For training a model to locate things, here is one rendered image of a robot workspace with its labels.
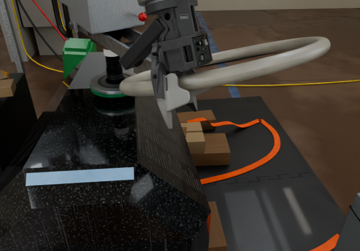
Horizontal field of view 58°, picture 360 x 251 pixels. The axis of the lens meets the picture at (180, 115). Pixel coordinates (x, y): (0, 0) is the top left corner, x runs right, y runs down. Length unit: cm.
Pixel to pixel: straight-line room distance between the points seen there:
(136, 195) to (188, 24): 65
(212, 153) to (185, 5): 180
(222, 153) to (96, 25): 138
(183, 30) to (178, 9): 3
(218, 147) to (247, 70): 179
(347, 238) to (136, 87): 82
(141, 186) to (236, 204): 113
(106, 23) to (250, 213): 138
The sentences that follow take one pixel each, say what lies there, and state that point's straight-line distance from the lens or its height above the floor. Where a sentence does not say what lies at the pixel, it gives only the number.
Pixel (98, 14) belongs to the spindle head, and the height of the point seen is 124.
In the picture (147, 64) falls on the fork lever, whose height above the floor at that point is 115.
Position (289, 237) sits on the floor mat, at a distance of 200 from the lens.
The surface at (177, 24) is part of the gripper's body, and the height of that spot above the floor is 138.
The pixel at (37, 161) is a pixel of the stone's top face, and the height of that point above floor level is 87.
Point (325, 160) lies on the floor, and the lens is 263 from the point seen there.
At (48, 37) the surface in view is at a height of 23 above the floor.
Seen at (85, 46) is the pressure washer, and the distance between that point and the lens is 302.
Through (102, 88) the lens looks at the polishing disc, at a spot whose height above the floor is 92.
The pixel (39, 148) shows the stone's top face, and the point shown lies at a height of 87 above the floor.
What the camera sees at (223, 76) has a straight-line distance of 55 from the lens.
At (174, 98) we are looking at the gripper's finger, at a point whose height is 127.
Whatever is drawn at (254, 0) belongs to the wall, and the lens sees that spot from 655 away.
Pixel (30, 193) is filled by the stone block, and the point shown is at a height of 81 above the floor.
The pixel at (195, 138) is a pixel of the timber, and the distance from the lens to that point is 223.
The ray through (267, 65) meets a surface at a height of 132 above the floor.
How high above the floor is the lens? 153
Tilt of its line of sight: 32 degrees down
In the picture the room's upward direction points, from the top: straight up
